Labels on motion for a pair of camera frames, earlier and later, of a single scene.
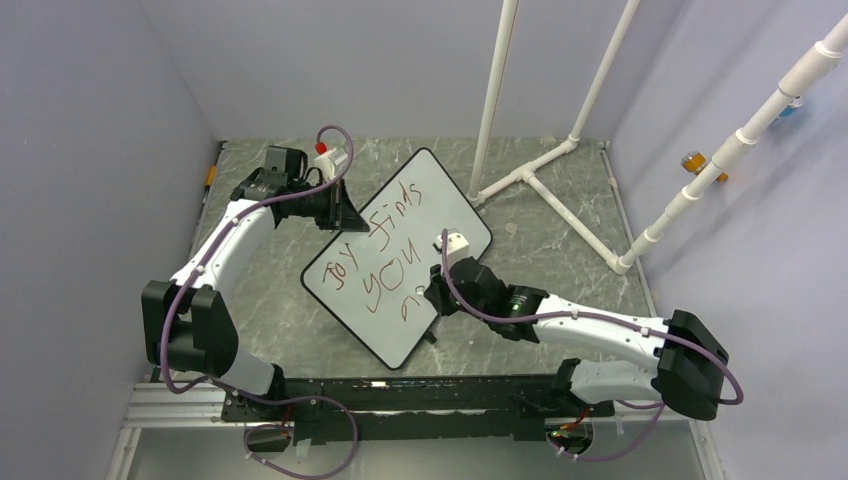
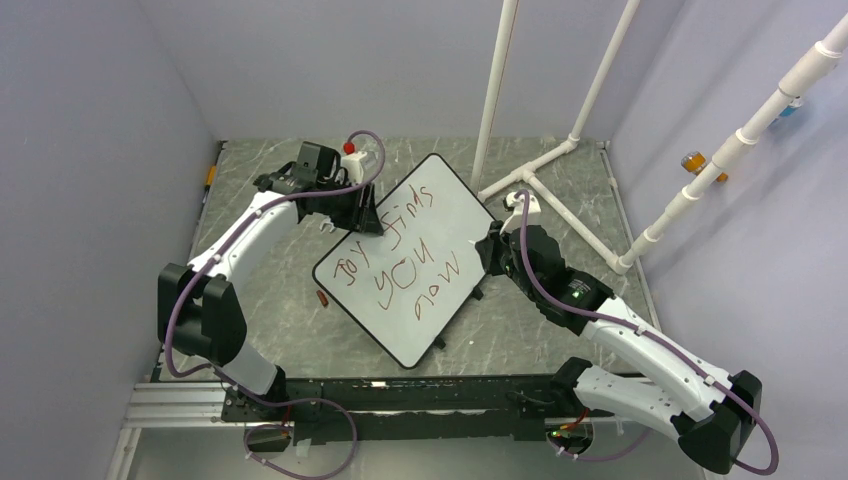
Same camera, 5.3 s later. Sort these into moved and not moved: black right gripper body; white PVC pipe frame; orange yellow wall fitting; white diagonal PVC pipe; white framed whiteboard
Moved: white framed whiteboard; black right gripper body
Not moved: white diagonal PVC pipe; orange yellow wall fitting; white PVC pipe frame
